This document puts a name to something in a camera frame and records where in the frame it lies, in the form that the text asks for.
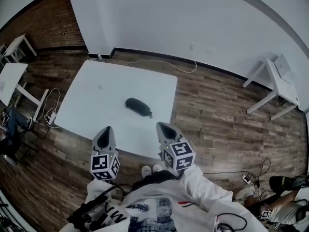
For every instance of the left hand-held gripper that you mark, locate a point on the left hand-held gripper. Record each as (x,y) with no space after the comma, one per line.
(103,153)

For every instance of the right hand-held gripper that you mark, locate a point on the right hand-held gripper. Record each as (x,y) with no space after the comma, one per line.
(177,153)

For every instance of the black glasses case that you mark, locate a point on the black glasses case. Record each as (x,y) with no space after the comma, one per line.
(136,106)

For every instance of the person's left forearm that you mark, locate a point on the person's left forearm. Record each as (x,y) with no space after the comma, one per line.
(96,192)

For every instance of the person's right forearm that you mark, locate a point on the person's right forearm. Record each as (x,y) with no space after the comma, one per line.
(200,187)

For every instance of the person's right white shoe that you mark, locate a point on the person's right white shoe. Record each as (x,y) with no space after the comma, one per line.
(157,167)

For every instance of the person's white shoe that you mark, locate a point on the person's white shoe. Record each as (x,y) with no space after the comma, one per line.
(146,171)
(157,167)

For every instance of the person's black trousers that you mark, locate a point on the person's black trousers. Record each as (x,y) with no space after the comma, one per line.
(157,179)

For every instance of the person's left white shoe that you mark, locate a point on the person's left white shoe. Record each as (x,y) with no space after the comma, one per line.
(146,171)

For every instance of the person's white printed shirt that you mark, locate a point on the person's white printed shirt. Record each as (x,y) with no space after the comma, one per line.
(193,216)

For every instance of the white power strip with plugs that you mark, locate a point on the white power strip with plugs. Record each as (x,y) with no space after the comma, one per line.
(246,178)

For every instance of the white desk with slanted legs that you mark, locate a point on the white desk with slanted legs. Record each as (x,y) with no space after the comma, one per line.
(10,78)

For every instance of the small white side table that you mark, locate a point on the small white side table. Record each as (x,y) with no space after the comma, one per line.
(283,86)

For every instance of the white flat box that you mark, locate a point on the white flat box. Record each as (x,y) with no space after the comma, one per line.
(285,65)

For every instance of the small white stool table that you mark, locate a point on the small white stool table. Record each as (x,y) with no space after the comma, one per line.
(18,43)

